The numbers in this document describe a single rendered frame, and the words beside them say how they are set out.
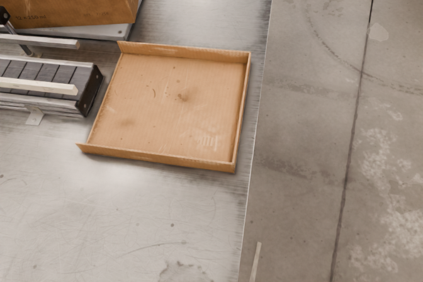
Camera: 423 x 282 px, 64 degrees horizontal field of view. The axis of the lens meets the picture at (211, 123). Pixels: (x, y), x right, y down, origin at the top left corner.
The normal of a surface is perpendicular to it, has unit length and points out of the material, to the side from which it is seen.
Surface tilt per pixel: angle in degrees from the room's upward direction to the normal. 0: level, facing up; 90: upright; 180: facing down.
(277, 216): 0
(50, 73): 0
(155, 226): 0
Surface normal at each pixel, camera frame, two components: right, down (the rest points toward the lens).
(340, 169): -0.07, -0.50
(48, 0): 0.00, 0.87
